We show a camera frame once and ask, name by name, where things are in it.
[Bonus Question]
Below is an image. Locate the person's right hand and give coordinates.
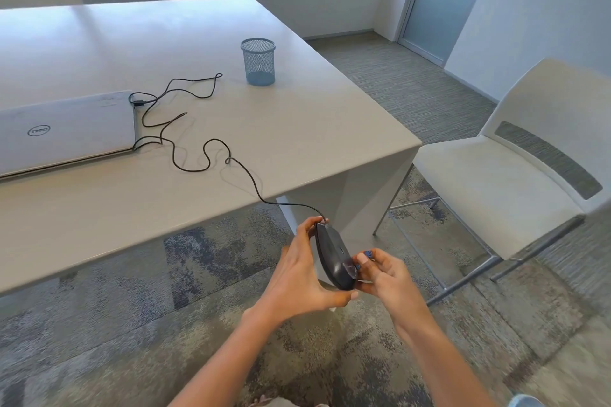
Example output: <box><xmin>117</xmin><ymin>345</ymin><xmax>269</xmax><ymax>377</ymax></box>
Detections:
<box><xmin>355</xmin><ymin>249</ymin><xmax>422</xmax><ymax>332</ymax></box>

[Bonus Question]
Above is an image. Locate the person's left hand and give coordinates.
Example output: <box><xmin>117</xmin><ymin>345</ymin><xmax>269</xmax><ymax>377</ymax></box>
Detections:
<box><xmin>258</xmin><ymin>216</ymin><xmax>360</xmax><ymax>314</ymax></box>

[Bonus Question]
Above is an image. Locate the black computer mouse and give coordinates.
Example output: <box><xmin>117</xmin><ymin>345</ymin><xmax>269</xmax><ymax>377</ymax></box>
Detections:
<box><xmin>313</xmin><ymin>222</ymin><xmax>359</xmax><ymax>291</ymax></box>

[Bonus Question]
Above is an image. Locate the person's right forearm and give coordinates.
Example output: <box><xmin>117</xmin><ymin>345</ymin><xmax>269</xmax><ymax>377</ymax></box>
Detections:
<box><xmin>395</xmin><ymin>309</ymin><xmax>503</xmax><ymax>407</ymax></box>

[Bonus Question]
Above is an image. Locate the person's left forearm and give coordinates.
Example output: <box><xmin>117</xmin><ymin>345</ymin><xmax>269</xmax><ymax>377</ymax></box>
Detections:
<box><xmin>168</xmin><ymin>299</ymin><xmax>287</xmax><ymax>407</ymax></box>

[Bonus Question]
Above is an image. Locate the white chair with slotted back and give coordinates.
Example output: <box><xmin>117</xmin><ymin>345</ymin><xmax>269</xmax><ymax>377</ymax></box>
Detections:
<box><xmin>372</xmin><ymin>57</ymin><xmax>611</xmax><ymax>307</ymax></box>

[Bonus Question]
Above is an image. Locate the blue mesh pen holder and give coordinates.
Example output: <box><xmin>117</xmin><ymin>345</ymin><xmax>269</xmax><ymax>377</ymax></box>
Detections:
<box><xmin>240</xmin><ymin>38</ymin><xmax>277</xmax><ymax>87</ymax></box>

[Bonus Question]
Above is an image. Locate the white open door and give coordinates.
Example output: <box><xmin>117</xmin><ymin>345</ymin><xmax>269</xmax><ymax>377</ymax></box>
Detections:
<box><xmin>443</xmin><ymin>0</ymin><xmax>611</xmax><ymax>103</ymax></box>

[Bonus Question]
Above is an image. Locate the silver closed laptop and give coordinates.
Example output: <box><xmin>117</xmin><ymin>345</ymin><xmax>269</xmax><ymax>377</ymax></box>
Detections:
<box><xmin>0</xmin><ymin>89</ymin><xmax>139</xmax><ymax>180</ymax></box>

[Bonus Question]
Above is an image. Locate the black mouse cable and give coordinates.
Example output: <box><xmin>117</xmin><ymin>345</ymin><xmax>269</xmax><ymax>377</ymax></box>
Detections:
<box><xmin>128</xmin><ymin>72</ymin><xmax>331</xmax><ymax>226</ymax></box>

